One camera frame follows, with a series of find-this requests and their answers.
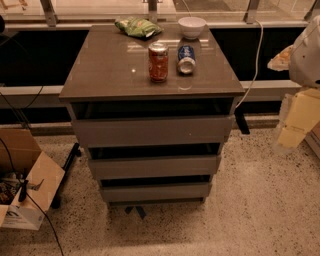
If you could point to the grey top drawer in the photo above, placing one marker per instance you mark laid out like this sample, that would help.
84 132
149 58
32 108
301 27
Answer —
142 132

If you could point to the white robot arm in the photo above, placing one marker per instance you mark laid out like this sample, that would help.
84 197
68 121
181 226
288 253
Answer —
305 57

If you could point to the black bar on floor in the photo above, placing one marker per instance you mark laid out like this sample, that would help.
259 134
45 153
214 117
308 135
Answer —
75 152

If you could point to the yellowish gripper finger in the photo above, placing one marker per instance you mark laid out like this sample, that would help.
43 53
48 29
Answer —
298 115
282 61

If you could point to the red soda can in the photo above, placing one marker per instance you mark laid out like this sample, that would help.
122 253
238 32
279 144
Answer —
158 61

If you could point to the grey drawer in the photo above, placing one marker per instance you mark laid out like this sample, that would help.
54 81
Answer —
155 193
154 167
142 132

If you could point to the grey bottom drawer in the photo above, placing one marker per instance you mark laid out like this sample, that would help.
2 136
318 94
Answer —
155 193

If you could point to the grey drawer cabinet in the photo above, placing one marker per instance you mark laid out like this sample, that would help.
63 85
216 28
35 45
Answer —
110 81

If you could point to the blue soda can lying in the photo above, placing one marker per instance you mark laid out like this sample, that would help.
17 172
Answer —
186 59

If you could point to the white bowl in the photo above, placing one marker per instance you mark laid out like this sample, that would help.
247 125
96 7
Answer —
191 27

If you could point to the cardboard box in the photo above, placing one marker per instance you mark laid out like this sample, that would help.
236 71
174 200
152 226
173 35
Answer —
21 154

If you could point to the grey middle drawer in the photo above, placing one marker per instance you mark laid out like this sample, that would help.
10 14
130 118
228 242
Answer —
154 167

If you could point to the green chip bag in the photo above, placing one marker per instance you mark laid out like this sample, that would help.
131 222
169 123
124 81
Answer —
138 27

